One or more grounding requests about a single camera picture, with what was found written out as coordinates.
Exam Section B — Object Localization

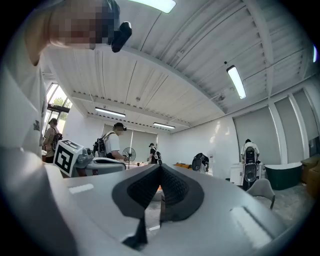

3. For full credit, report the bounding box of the black standing fan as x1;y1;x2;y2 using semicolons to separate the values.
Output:
121;147;137;170

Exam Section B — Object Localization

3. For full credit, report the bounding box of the brown sofa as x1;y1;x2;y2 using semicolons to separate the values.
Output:
300;153;320;199

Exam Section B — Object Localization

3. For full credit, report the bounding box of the grey chair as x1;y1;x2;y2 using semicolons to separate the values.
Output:
245;177;277;211

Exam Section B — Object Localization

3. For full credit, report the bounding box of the large window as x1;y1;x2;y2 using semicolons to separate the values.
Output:
44;83;74;141

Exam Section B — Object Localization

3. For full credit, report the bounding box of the black head camera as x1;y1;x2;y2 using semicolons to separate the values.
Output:
111;21;133;53

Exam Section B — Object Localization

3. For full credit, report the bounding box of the dark green bathtub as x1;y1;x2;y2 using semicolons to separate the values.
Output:
263;161;304;191

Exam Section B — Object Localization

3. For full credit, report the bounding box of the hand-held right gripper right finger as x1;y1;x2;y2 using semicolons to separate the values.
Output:
149;164;289;256

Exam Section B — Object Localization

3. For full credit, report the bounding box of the white cabinet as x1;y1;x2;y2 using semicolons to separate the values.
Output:
229;162;266;186

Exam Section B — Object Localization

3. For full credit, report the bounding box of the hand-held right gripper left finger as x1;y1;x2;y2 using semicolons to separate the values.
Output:
0;147;163;256

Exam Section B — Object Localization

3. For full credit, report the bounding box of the person's head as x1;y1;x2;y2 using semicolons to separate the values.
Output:
24;0;121;66

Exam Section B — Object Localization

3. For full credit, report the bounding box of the person's beige t-shirt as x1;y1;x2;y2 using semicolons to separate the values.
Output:
0;47;49;161

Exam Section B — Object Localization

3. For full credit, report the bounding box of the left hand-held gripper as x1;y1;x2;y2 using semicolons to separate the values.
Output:
53;139;127;178

